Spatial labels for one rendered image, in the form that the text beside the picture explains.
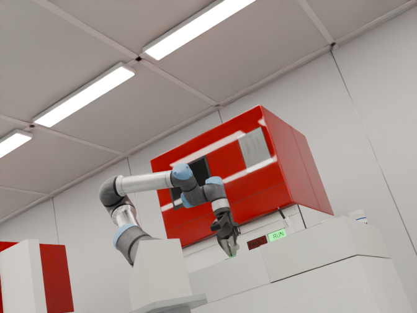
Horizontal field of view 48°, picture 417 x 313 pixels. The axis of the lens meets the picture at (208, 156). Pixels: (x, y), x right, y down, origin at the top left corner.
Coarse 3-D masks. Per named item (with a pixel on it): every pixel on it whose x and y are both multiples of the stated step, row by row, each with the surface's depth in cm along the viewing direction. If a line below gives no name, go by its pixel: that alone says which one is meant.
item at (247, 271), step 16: (240, 256) 188; (256, 256) 184; (192, 272) 198; (208, 272) 194; (224, 272) 190; (240, 272) 186; (256, 272) 183; (192, 288) 196; (208, 288) 192; (224, 288) 189; (240, 288) 185
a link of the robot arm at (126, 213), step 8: (120, 200) 214; (128, 200) 219; (112, 208) 215; (120, 208) 213; (128, 208) 214; (112, 216) 213; (120, 216) 210; (128, 216) 209; (120, 224) 207; (136, 224) 205
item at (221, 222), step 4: (220, 216) 199; (224, 216) 197; (216, 220) 195; (220, 220) 193; (224, 220) 195; (212, 224) 192; (216, 224) 190; (220, 224) 191; (212, 228) 191; (216, 228) 190; (220, 228) 190
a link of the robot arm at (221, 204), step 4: (220, 200) 201; (224, 200) 202; (212, 204) 203; (216, 204) 201; (220, 204) 201; (224, 204) 201; (228, 204) 203; (212, 208) 204; (216, 208) 201; (220, 208) 200; (224, 208) 201
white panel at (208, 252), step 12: (276, 216) 250; (288, 216) 247; (300, 216) 243; (240, 228) 260; (252, 228) 256; (264, 228) 252; (276, 228) 249; (300, 228) 242; (204, 240) 270; (216, 240) 266; (240, 240) 258; (192, 252) 273; (204, 252) 268; (216, 252) 265; (240, 252) 257; (192, 264) 271; (204, 264) 267
